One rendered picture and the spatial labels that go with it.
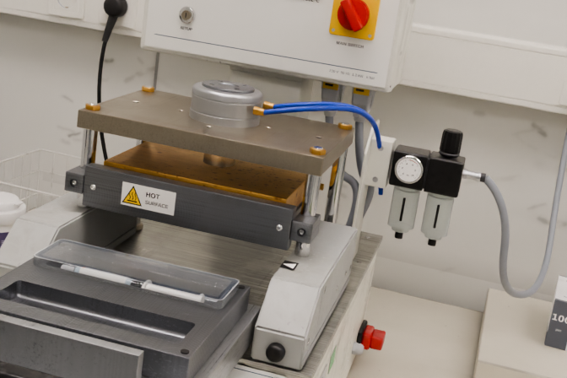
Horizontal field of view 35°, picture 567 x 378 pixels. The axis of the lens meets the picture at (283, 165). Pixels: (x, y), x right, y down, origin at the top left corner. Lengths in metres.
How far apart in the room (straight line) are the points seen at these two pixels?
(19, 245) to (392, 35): 0.49
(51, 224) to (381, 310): 0.70
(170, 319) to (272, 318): 0.12
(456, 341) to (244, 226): 0.60
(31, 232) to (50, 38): 0.83
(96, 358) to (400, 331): 0.81
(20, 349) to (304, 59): 0.55
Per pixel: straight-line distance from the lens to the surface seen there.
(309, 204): 0.91
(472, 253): 1.56
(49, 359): 0.70
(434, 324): 1.47
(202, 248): 1.11
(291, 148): 0.90
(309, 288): 0.85
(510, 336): 1.38
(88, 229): 1.00
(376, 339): 1.25
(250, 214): 0.90
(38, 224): 0.94
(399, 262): 1.58
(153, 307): 0.78
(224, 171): 0.98
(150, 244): 1.11
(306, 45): 1.10
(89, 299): 0.79
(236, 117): 0.96
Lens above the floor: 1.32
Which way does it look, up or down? 14 degrees down
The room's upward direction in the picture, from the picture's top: 8 degrees clockwise
